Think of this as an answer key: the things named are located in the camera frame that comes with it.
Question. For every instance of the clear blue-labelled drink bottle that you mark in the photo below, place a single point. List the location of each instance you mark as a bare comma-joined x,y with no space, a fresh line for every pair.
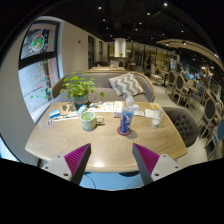
126,120

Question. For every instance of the white paper napkin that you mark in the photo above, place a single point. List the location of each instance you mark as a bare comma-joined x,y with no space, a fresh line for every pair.
149,113

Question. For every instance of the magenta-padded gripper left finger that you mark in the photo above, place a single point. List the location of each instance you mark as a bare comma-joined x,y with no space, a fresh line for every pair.
59,165

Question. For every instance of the blue and white card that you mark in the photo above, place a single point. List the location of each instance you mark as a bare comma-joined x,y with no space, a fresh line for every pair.
55,114

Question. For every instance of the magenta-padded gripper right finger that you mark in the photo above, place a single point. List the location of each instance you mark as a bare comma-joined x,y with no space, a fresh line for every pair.
165,165

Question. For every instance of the group of dining chairs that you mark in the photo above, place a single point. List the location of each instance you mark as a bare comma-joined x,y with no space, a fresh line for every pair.
181,86

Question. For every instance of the white round column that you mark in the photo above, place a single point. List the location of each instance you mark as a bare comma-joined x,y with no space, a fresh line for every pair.
120,47

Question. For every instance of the group of ceiling lights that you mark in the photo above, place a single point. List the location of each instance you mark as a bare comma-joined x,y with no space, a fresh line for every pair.
165,4

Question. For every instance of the green potted plant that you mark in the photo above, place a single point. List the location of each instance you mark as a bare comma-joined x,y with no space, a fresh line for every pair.
80,87

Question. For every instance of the grey white chevron pillow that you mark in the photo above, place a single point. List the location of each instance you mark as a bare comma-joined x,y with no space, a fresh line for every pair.
126,85

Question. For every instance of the white printed leaflet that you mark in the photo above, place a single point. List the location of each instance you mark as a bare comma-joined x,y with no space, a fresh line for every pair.
101,106

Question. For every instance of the brown card stand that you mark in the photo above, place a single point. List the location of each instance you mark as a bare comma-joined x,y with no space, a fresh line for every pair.
68,108

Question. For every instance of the clear plastic cup with straw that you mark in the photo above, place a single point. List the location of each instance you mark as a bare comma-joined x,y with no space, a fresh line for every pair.
156,118

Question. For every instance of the small light blue box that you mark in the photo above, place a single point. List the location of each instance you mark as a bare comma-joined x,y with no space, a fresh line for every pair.
82,109

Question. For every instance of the light green ceramic mug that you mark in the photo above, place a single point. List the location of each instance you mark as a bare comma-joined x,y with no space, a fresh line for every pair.
88,121

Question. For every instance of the grey tufted chair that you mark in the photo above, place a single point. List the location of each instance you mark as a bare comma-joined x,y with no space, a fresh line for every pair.
183,125

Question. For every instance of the blue and white leaflet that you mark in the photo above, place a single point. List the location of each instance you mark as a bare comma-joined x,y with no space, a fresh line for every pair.
136,107

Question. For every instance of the round print window poster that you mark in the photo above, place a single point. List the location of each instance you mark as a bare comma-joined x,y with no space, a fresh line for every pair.
38,41

